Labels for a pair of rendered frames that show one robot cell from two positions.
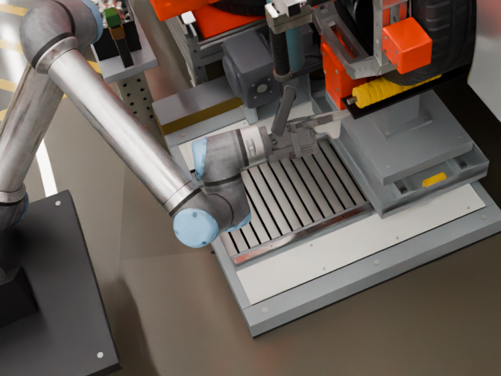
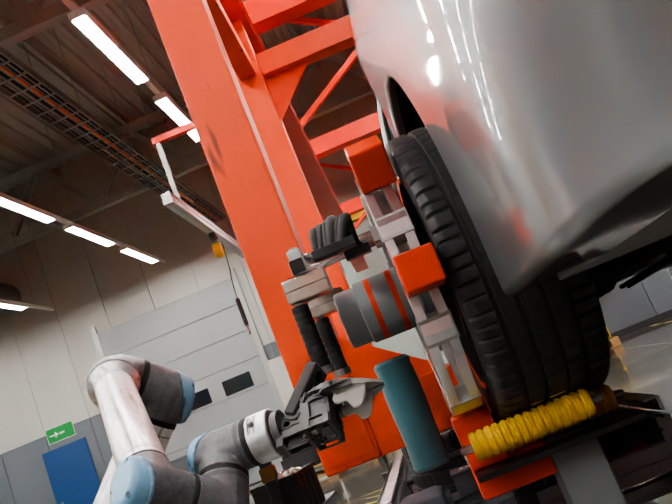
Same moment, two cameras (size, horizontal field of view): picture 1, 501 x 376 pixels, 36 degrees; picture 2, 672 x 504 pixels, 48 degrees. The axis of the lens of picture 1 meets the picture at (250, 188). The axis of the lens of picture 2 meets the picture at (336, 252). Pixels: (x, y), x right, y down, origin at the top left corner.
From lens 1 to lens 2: 1.51 m
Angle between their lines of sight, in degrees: 65
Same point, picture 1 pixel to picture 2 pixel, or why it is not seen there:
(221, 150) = (218, 432)
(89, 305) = not seen: outside the picture
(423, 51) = (423, 257)
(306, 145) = (317, 414)
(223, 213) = (175, 475)
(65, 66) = (105, 378)
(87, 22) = (168, 379)
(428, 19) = (434, 235)
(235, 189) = (222, 477)
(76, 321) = not seen: outside the picture
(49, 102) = not seen: hidden behind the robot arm
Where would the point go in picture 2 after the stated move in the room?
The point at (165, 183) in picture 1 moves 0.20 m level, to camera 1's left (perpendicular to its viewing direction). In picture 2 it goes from (125, 444) to (36, 482)
